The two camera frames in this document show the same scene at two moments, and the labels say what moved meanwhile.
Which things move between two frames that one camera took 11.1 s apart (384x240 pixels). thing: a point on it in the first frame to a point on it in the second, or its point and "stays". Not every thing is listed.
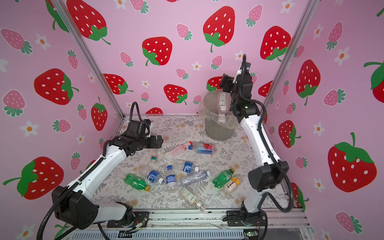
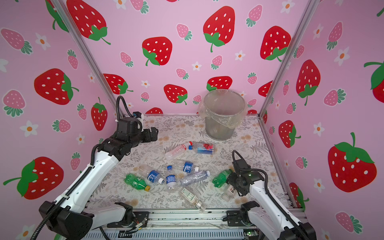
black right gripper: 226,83 to 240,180
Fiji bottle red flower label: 202,148 stays
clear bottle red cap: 174,152 stays
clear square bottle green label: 193,199 stays
